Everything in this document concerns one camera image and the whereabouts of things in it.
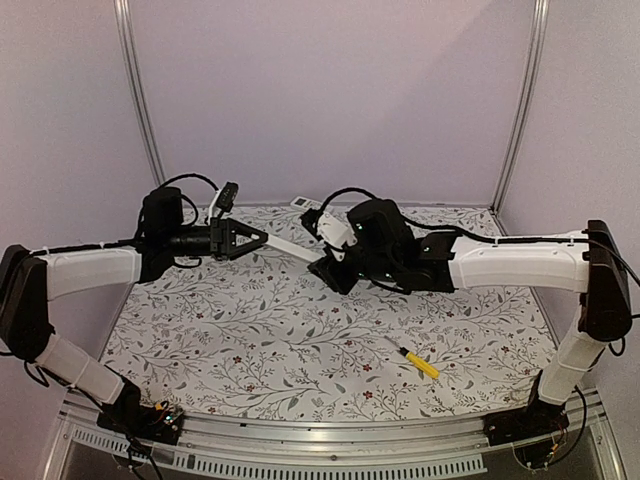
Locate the left camera cable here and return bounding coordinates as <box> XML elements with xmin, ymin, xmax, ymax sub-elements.
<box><xmin>159</xmin><ymin>172</ymin><xmax>224</xmax><ymax>196</ymax></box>

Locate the right aluminium frame post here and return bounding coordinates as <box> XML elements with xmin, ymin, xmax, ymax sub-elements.
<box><xmin>490</xmin><ymin>0</ymin><xmax>549</xmax><ymax>216</ymax></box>

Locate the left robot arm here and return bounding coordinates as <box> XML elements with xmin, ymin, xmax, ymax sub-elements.
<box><xmin>1</xmin><ymin>183</ymin><xmax>268</xmax><ymax>434</ymax></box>

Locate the aluminium frame post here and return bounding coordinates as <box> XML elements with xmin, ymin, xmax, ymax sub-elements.
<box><xmin>113</xmin><ymin>0</ymin><xmax>166</xmax><ymax>186</ymax></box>
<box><xmin>490</xmin><ymin>0</ymin><xmax>549</xmax><ymax>216</ymax></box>

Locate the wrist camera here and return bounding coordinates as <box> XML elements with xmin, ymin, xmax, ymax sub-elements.
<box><xmin>300</xmin><ymin>208</ymin><xmax>322</xmax><ymax>241</ymax></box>
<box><xmin>216</xmin><ymin>182</ymin><xmax>239</xmax><ymax>210</ymax></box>

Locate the left aluminium frame post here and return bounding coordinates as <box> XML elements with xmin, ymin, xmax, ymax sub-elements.
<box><xmin>113</xmin><ymin>0</ymin><xmax>166</xmax><ymax>186</ymax></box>

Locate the right camera cable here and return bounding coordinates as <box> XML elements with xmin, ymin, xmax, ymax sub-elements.
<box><xmin>319</xmin><ymin>187</ymin><xmax>376</xmax><ymax>216</ymax></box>

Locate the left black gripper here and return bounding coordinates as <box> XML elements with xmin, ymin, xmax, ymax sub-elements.
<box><xmin>165</xmin><ymin>217</ymin><xmax>267</xmax><ymax>261</ymax></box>

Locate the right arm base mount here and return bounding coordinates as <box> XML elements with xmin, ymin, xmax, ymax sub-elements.
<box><xmin>482</xmin><ymin>396</ymin><xmax>569</xmax><ymax>470</ymax></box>

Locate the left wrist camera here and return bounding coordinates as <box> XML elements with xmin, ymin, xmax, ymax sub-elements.
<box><xmin>216</xmin><ymin>182</ymin><xmax>239</xmax><ymax>210</ymax></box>

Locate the front aluminium rail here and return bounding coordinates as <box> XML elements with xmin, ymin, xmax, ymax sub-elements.
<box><xmin>43</xmin><ymin>389</ymin><xmax>627</xmax><ymax>479</ymax></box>

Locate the camera cable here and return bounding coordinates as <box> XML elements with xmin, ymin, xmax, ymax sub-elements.
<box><xmin>319</xmin><ymin>187</ymin><xmax>376</xmax><ymax>216</ymax></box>
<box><xmin>159</xmin><ymin>172</ymin><xmax>224</xmax><ymax>196</ymax></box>

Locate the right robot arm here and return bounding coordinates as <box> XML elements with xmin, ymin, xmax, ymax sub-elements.
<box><xmin>301</xmin><ymin>198</ymin><xmax>633</xmax><ymax>436</ymax></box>

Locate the floral patterned table mat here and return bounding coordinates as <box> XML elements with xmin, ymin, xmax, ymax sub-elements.
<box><xmin>99</xmin><ymin>205</ymin><xmax>572</xmax><ymax>422</ymax></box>

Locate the white air conditioner remote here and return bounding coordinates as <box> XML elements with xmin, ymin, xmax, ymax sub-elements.
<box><xmin>265</xmin><ymin>235</ymin><xmax>323</xmax><ymax>264</ymax></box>

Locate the yellow handled screwdriver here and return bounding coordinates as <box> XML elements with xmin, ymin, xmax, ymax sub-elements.
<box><xmin>384</xmin><ymin>336</ymin><xmax>440</xmax><ymax>379</ymax></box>

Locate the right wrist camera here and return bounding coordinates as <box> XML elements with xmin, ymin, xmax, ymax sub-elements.
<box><xmin>300</xmin><ymin>208</ymin><xmax>322</xmax><ymax>241</ymax></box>

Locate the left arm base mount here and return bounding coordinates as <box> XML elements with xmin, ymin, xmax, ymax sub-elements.
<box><xmin>97</xmin><ymin>380</ymin><xmax>184</xmax><ymax>446</ymax></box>

